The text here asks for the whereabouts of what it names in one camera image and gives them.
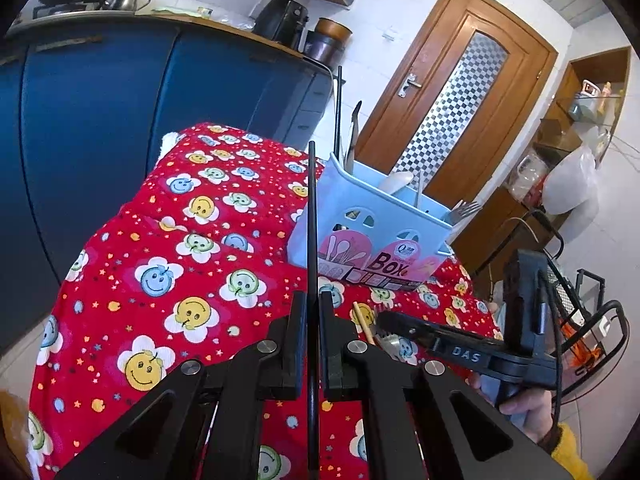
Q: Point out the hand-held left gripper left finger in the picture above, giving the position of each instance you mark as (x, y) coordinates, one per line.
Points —
(299, 345)

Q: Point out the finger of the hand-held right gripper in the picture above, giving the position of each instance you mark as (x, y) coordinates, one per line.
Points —
(435, 340)

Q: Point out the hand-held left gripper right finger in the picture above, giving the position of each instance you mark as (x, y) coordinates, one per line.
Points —
(329, 345)

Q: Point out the metal fork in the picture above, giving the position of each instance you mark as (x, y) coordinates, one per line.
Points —
(397, 347)
(464, 208)

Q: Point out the beige chopstick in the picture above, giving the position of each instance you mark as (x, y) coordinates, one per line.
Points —
(363, 324)

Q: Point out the light blue cutlery holder box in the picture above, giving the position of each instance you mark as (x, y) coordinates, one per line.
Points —
(365, 230)

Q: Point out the black chopstick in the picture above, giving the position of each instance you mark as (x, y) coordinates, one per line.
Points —
(339, 110)
(312, 220)

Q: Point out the white plastic spoon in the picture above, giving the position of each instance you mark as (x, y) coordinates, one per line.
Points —
(396, 182)

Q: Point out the slim metal spoon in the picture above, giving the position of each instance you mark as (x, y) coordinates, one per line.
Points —
(352, 135)

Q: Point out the person's right forearm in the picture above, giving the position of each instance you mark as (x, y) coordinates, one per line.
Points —
(567, 452)

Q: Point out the person's right hand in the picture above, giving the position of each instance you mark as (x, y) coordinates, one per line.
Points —
(532, 412)

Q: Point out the red smiley flower tablecloth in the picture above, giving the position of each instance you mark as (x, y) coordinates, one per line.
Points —
(175, 270)

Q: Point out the white plastic bag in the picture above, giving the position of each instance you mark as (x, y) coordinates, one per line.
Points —
(572, 180)

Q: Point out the wooden shelf unit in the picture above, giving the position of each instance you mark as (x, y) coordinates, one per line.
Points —
(585, 105)

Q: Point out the wooden door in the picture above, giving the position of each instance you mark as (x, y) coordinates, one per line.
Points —
(460, 95)

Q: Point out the blue kitchen cabinet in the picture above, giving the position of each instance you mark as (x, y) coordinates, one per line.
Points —
(100, 135)

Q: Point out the dark purple pot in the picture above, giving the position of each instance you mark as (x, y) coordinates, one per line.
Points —
(322, 47)

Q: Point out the brown pot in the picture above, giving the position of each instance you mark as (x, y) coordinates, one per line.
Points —
(334, 27)

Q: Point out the black air fryer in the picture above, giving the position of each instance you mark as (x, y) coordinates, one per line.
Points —
(281, 21)

